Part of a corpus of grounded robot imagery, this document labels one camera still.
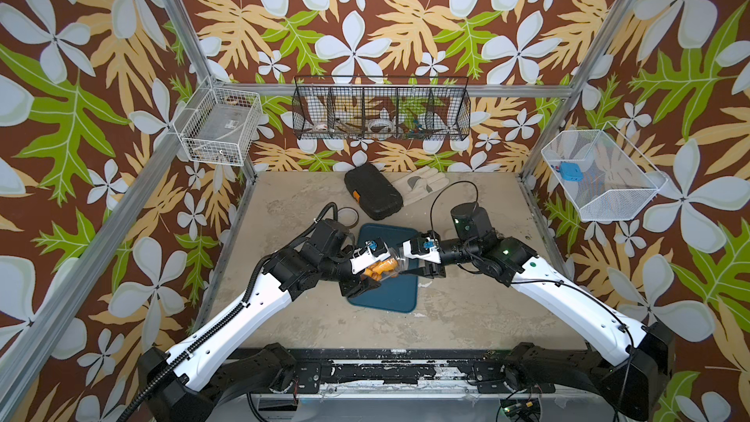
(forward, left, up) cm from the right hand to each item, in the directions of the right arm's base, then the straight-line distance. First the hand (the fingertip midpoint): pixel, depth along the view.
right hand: (401, 251), depth 70 cm
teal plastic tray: (0, -1, -26) cm, 26 cm away
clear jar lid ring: (+29, +17, -25) cm, 42 cm away
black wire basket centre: (+52, +7, +7) cm, 53 cm away
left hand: (-3, +6, -4) cm, 8 cm away
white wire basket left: (+38, +53, +10) cm, 66 cm away
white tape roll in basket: (+48, +4, +2) cm, 48 cm away
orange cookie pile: (-4, +6, -2) cm, 7 cm away
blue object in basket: (+27, -53, +1) cm, 59 cm away
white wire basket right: (+18, -59, +6) cm, 62 cm away
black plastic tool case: (+36, +7, -19) cm, 42 cm away
